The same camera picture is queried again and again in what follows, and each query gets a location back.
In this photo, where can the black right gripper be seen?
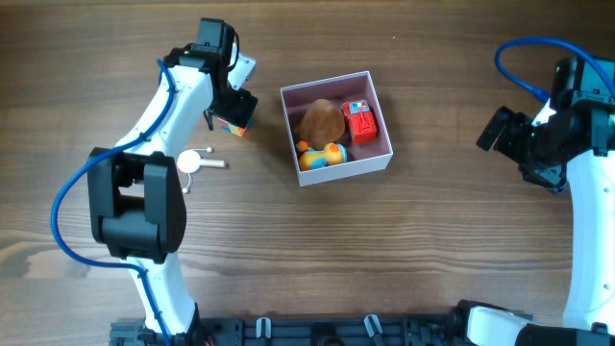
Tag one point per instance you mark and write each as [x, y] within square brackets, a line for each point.
[503, 133]

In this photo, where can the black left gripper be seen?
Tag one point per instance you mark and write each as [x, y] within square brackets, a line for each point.
[243, 111]

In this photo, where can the colourful two-by-two puzzle cube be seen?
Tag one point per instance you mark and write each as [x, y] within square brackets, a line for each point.
[233, 128]

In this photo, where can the white wooden rattle drum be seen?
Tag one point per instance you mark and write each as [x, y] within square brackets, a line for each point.
[190, 161]

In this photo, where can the white cardboard box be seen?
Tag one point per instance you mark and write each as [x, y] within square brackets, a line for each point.
[365, 158]

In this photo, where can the brown plush toy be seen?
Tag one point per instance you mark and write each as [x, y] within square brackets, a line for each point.
[322, 124]

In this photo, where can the red toy truck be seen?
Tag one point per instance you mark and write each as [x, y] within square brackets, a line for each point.
[360, 121]

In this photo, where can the yellow duck toy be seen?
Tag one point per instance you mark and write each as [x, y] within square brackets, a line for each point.
[310, 158]

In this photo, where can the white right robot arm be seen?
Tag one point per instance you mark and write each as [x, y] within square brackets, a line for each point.
[588, 317]

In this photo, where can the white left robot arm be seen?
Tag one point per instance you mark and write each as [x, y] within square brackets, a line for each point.
[136, 203]

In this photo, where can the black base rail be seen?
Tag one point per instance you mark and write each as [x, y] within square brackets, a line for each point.
[413, 330]

